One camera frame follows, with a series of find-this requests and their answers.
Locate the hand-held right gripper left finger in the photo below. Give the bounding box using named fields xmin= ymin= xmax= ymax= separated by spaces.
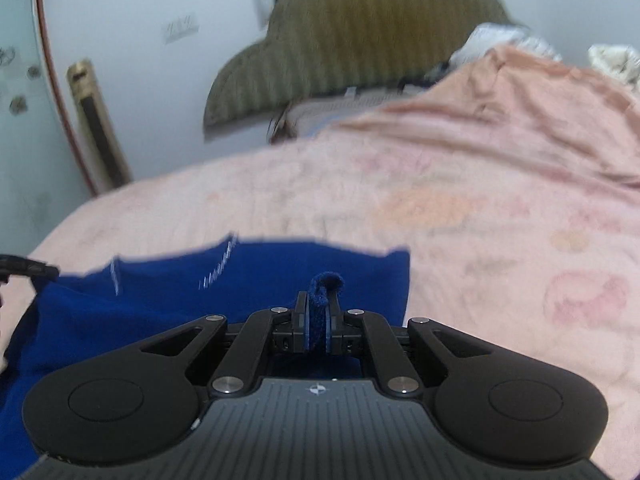
xmin=141 ymin=291 xmax=309 ymax=397

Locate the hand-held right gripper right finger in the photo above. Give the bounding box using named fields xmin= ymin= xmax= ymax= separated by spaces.
xmin=325 ymin=294 xmax=493 ymax=397

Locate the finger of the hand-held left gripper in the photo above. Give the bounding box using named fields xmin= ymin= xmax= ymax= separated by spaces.
xmin=0 ymin=253 xmax=60 ymax=282

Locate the blue knit garment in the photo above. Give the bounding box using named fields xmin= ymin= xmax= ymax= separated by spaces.
xmin=0 ymin=237 xmax=412 ymax=480

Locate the glass door with flower decals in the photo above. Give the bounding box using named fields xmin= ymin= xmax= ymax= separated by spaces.
xmin=0 ymin=0 xmax=103 ymax=258

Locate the gold tower air conditioner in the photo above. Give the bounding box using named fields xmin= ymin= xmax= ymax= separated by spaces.
xmin=67 ymin=59 xmax=134 ymax=194

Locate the pink floral blanket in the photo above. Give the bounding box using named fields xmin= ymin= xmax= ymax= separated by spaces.
xmin=0 ymin=44 xmax=640 ymax=480

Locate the grey mattress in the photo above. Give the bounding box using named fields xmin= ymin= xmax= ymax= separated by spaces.
xmin=272 ymin=84 xmax=432 ymax=142

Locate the olive striped headboard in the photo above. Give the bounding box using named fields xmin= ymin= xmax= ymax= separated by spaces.
xmin=202 ymin=0 xmax=516 ymax=134

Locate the white cloth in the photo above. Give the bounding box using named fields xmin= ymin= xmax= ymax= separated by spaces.
xmin=449 ymin=22 xmax=562 ymax=69

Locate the cream cloth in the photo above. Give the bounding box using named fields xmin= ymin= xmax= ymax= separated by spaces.
xmin=587 ymin=43 xmax=640 ymax=87

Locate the white wall outlet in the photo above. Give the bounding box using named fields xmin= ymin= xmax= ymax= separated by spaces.
xmin=162 ymin=14 xmax=200 ymax=44

